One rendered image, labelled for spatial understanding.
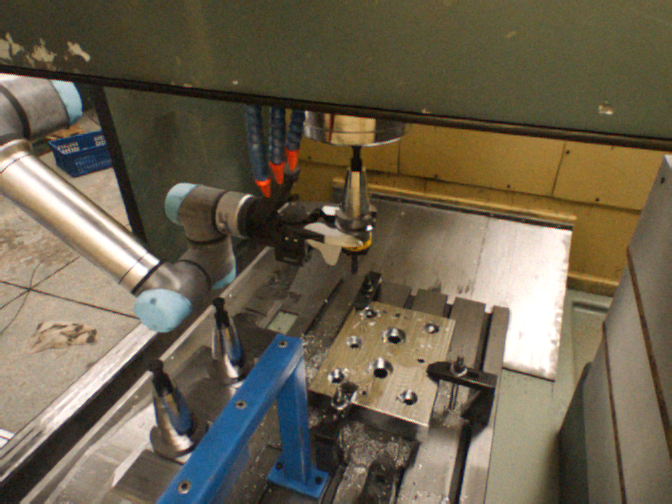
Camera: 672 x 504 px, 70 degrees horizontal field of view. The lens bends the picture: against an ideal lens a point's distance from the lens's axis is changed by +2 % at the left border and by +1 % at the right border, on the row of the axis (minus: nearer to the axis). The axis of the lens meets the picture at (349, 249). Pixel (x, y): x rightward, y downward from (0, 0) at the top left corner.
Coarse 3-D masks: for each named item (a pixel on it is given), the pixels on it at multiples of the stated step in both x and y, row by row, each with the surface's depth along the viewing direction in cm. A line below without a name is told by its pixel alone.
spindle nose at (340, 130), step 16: (304, 112) 57; (304, 128) 59; (320, 128) 57; (336, 128) 56; (352, 128) 55; (368, 128) 56; (384, 128) 56; (400, 128) 58; (336, 144) 57; (352, 144) 57; (368, 144) 57
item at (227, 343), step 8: (232, 320) 60; (216, 328) 58; (224, 328) 58; (232, 328) 59; (216, 336) 59; (224, 336) 59; (232, 336) 59; (216, 344) 59; (224, 344) 59; (232, 344) 60; (240, 344) 61; (216, 352) 60; (224, 352) 60; (232, 352) 60; (240, 352) 61; (216, 360) 61; (224, 360) 60; (232, 360) 61; (240, 360) 61; (216, 368) 61; (224, 368) 61; (232, 368) 61; (240, 368) 62
